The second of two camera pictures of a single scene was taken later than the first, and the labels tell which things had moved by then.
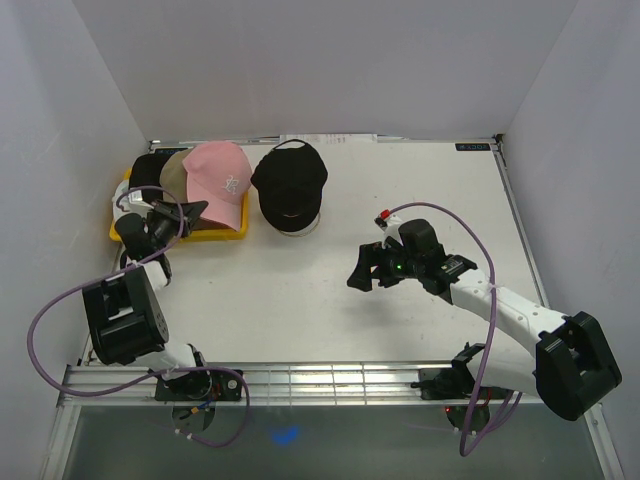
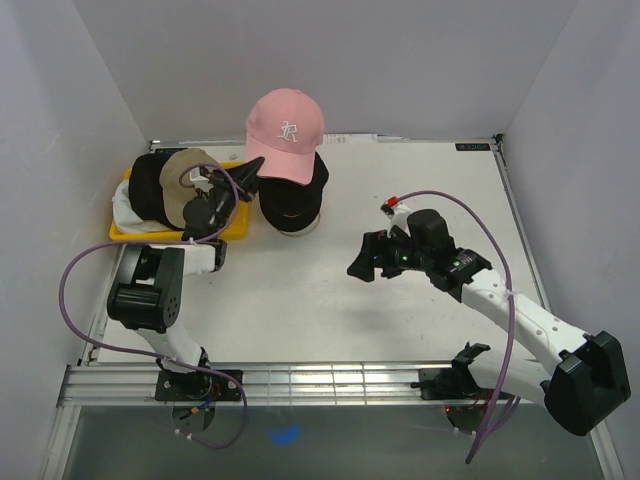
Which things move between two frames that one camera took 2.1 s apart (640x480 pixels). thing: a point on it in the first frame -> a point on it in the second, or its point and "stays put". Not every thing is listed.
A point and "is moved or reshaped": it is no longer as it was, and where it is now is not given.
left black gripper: [168, 211] -> [244, 177]
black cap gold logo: [289, 182] stays put
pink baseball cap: [219, 174] is moved or reshaped
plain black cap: [147, 171] stays put
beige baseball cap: [174, 177] stays put
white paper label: [333, 138] stays put
